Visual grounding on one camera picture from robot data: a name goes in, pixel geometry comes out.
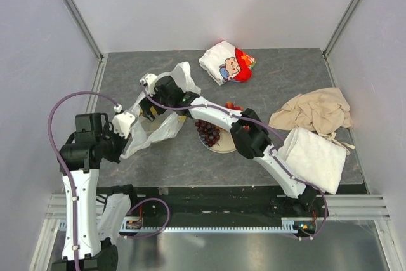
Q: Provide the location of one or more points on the blue and cream plate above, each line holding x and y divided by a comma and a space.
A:
225, 144

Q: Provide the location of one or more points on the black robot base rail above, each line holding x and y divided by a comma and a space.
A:
168, 201

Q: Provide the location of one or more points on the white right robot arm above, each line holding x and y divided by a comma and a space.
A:
250, 136

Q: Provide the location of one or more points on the purple fake grapes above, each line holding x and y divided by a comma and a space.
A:
209, 134

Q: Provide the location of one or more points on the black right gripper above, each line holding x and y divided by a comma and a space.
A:
145, 105

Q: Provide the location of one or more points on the left aluminium floor rails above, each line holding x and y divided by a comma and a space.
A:
54, 222

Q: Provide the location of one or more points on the white folded towel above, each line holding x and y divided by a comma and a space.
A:
314, 159

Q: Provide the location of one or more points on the left aluminium frame post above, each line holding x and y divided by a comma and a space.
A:
80, 22

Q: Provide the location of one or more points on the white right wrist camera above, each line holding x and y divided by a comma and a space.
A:
148, 82

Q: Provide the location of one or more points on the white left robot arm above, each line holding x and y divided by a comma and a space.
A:
90, 243

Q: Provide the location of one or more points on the right aluminium frame post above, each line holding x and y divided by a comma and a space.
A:
341, 26

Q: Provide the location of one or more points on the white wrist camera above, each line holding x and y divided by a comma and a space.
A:
148, 82
123, 121

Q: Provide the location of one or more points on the beige crumpled cloth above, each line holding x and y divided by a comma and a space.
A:
323, 111

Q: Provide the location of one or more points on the white red cartoon cloth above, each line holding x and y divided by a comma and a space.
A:
226, 63

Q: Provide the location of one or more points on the aluminium frame post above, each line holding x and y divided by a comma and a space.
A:
80, 22
341, 26

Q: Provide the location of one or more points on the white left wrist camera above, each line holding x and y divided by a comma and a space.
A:
123, 121

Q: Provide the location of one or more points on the red fake strawberries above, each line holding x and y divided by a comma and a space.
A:
232, 106

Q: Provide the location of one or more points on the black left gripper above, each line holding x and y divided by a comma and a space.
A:
108, 129

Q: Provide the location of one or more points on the white slotted cable duct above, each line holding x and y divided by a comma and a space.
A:
211, 223

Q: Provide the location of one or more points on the aluminium floor rails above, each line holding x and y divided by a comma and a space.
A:
54, 222
365, 207

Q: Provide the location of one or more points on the right aluminium floor rails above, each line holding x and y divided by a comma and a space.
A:
365, 207

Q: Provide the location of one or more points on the white printed plastic bag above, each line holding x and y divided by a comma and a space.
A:
165, 126

